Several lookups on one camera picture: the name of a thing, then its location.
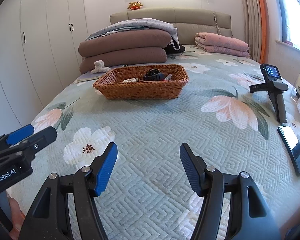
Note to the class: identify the black smartphone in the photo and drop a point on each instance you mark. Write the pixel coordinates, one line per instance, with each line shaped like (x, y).
(292, 145)

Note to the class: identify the orange plush toy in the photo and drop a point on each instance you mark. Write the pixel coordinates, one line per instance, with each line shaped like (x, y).
(135, 5)

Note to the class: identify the folded pink quilt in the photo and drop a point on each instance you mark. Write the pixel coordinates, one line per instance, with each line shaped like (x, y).
(214, 43)

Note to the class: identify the camera on grey tripod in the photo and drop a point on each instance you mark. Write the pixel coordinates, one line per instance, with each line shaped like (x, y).
(275, 88)

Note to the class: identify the brown wicker basket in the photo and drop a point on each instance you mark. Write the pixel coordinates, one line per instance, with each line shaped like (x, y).
(127, 82)

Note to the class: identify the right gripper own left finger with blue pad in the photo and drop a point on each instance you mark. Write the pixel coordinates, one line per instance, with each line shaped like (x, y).
(48, 216)

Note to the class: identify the folded grey blanket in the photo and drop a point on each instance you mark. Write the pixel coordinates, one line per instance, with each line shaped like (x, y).
(140, 23)

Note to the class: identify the floral green bedspread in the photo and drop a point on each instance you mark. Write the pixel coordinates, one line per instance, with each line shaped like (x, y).
(148, 195)

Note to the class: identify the folded brown quilt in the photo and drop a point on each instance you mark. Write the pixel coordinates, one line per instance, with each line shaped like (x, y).
(125, 48)

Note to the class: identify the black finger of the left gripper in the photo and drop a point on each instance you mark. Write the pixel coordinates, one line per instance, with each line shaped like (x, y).
(41, 140)

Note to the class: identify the right gripper own right finger with dark pad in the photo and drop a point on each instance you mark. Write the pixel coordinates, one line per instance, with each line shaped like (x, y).
(249, 215)

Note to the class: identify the person's left hand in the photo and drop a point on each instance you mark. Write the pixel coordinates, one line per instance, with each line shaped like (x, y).
(17, 218)

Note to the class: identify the beige and orange curtain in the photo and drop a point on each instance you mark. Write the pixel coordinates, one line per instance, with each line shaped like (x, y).
(256, 29)

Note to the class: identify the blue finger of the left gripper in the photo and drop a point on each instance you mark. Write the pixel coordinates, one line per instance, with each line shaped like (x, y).
(18, 135)

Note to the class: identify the beige bed headboard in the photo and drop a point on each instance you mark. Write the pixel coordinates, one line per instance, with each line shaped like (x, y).
(189, 22)

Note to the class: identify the white wardrobe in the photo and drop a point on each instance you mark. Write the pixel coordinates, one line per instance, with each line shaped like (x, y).
(39, 56)

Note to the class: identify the light blue hair clip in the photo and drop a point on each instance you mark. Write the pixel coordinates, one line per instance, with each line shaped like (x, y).
(168, 77)

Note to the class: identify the black wrist watch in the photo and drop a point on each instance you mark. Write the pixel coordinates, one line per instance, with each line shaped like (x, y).
(153, 75)

